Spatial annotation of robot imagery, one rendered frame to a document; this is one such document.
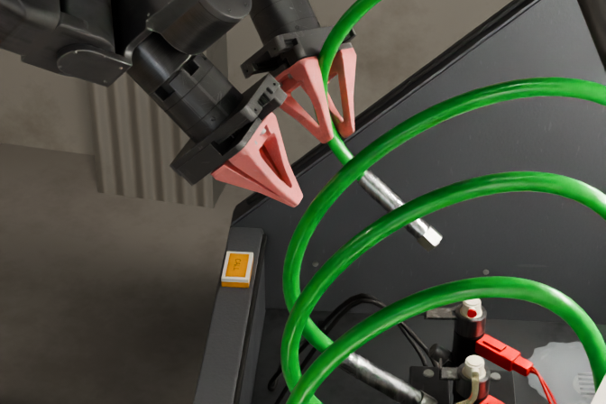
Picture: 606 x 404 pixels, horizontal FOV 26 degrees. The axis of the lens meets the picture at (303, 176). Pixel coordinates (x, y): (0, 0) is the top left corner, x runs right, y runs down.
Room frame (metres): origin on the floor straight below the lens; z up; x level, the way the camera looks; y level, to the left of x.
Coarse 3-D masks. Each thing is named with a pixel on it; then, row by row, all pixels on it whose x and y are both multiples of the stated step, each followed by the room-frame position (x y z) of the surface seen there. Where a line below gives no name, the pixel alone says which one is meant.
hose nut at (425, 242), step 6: (432, 228) 1.02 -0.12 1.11; (426, 234) 1.01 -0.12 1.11; (432, 234) 1.01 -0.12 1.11; (438, 234) 1.01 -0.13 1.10; (420, 240) 1.01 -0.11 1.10; (426, 240) 1.01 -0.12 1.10; (432, 240) 1.01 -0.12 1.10; (438, 240) 1.01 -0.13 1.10; (426, 246) 1.01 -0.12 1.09; (432, 246) 1.00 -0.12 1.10
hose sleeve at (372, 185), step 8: (368, 176) 1.04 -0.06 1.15; (376, 176) 1.05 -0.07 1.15; (360, 184) 1.04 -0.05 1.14; (368, 184) 1.04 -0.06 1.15; (376, 184) 1.04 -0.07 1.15; (384, 184) 1.04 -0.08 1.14; (368, 192) 1.04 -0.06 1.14; (376, 192) 1.03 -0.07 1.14; (384, 192) 1.03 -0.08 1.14; (392, 192) 1.04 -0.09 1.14; (376, 200) 1.03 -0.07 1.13; (384, 200) 1.03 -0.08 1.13; (392, 200) 1.03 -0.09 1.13; (400, 200) 1.03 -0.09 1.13; (384, 208) 1.03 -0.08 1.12; (392, 208) 1.02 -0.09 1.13; (416, 224) 1.01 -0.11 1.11; (424, 224) 1.02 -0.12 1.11; (416, 232) 1.01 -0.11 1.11; (424, 232) 1.01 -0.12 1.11
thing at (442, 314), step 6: (432, 312) 0.92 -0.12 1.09; (438, 312) 0.92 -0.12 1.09; (444, 312) 0.92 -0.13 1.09; (450, 312) 0.92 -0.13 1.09; (426, 318) 0.91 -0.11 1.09; (432, 318) 0.91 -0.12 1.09; (438, 318) 0.91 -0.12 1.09; (444, 318) 0.91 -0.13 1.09; (450, 318) 0.91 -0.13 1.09; (456, 318) 0.91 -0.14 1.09
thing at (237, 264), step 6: (234, 258) 1.16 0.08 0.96; (240, 258) 1.16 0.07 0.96; (246, 258) 1.16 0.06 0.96; (228, 264) 1.15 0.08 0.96; (234, 264) 1.15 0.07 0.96; (240, 264) 1.15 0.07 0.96; (246, 264) 1.15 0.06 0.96; (228, 270) 1.14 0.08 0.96; (234, 270) 1.14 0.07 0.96; (240, 270) 1.14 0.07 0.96; (246, 270) 1.14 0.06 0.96; (228, 276) 1.13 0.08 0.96; (234, 276) 1.13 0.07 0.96; (240, 276) 1.13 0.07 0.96; (222, 282) 1.13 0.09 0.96; (228, 282) 1.13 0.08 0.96; (234, 282) 1.13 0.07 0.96; (240, 282) 1.13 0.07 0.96
